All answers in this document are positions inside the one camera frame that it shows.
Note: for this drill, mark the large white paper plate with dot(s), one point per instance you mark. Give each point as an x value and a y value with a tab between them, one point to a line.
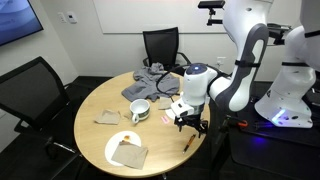
168	114

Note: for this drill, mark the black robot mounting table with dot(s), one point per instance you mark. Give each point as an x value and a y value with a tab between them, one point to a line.
283	150

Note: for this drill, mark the wall mounted TV screen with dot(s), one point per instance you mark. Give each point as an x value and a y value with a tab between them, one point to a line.
16	18

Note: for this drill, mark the brown food piece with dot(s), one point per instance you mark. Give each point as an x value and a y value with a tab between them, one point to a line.
126	137

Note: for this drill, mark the pink eraser block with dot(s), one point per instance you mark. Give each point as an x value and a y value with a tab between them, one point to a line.
164	119

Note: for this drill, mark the small white paper plate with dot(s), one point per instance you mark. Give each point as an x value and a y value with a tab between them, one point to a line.
113	150

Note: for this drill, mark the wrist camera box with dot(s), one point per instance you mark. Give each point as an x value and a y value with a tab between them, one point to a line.
180	107

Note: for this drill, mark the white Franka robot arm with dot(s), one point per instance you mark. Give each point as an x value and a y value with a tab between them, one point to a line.
240	20

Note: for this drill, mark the white wall outlet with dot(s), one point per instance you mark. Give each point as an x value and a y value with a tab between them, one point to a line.
220	61

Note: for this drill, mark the white cup with green band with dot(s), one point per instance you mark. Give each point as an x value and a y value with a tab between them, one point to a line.
140	108

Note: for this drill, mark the white wall thermostat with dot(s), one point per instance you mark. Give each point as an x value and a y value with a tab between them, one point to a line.
71	17

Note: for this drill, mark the white light switch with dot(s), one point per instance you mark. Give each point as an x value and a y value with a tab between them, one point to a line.
61	17

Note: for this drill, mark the orange pen with black grip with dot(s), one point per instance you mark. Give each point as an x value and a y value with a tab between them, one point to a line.
189	143

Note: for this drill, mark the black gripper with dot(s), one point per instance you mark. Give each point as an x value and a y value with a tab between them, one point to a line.
191	120

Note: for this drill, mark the black mesh office chair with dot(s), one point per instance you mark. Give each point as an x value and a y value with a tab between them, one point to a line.
161	46
33	90

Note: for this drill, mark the gray sweatshirt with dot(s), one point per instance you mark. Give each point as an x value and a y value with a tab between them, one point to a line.
146	83

